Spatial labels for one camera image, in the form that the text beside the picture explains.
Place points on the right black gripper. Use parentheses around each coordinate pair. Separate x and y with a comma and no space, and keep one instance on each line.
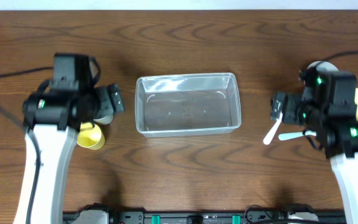
(278,107)

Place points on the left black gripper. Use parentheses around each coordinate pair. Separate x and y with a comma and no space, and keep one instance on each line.
(115,99)

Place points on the grey paper cup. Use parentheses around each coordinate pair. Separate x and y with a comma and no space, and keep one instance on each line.
(105,120)

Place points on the yellow paper cup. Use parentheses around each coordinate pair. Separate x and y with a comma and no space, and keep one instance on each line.
(90,136)

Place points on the clear plastic container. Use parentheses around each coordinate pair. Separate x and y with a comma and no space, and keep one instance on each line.
(187,105)

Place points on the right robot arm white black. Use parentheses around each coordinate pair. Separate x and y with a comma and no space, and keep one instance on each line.
(328,110)

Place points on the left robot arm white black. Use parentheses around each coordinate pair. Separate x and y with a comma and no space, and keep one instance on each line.
(53,115)

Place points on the mint green plastic spoon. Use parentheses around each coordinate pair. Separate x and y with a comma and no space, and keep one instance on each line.
(293,135)

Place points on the white plastic fork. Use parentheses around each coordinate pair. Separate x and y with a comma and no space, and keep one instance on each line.
(270,135)

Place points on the grey plastic bowl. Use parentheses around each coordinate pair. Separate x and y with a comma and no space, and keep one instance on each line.
(322,66)

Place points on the black mounting rail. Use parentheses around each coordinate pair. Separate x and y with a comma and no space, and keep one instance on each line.
(97,213)

